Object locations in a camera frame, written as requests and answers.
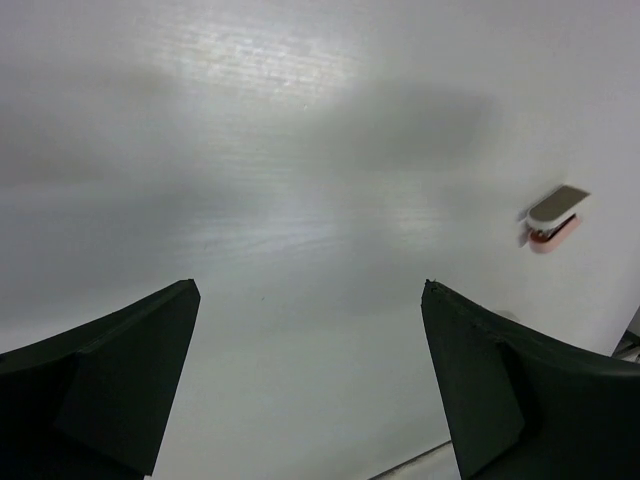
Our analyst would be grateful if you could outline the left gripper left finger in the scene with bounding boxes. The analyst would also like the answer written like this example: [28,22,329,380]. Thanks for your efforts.
[1,279,200,479]

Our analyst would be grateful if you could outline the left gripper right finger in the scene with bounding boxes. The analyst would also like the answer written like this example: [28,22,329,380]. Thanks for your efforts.
[421,281,639,479]

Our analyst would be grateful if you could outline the pink mini stapler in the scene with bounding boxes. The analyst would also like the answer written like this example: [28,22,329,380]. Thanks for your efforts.
[518,184,591,255]

